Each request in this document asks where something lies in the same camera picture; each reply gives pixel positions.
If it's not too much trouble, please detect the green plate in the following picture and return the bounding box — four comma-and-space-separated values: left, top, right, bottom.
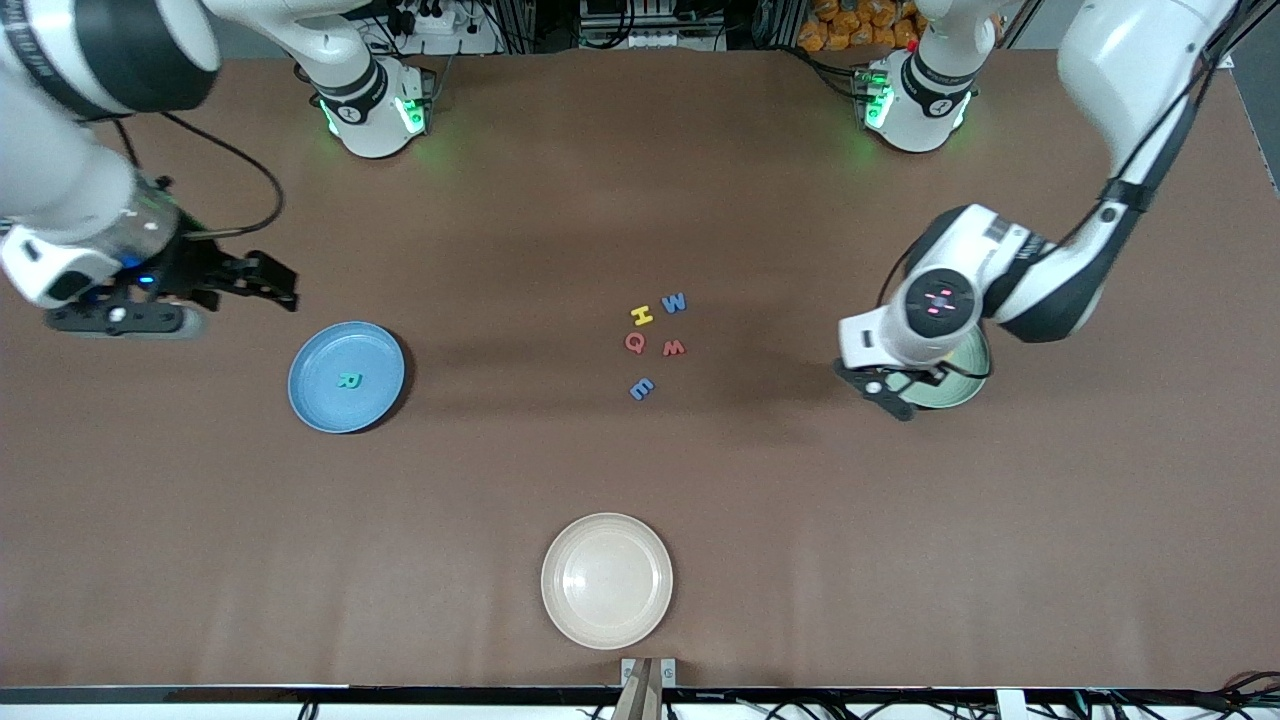
893, 325, 993, 411

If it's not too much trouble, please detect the blue plate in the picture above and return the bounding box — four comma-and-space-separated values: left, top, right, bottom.
287, 321, 406, 434

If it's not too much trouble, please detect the beige plate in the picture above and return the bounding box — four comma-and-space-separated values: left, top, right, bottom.
541, 513, 674, 651

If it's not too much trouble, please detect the white power strip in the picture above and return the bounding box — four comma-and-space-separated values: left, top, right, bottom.
395, 0, 481, 39

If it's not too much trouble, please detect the bag of orange items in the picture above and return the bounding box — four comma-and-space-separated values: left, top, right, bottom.
797, 0, 926, 53

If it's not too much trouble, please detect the wooden stick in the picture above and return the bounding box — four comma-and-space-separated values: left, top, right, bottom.
612, 657, 665, 720

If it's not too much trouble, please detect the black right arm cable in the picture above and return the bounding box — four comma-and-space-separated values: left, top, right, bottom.
112, 110, 286, 239

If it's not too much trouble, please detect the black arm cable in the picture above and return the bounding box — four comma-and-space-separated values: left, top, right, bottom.
112, 110, 286, 239
878, 0, 1246, 381

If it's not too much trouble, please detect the aluminium frame post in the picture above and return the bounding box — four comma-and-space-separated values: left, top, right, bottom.
750, 0, 806, 51
497, 0, 546, 53

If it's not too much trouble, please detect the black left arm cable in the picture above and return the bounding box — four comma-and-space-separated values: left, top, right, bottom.
878, 0, 1246, 381

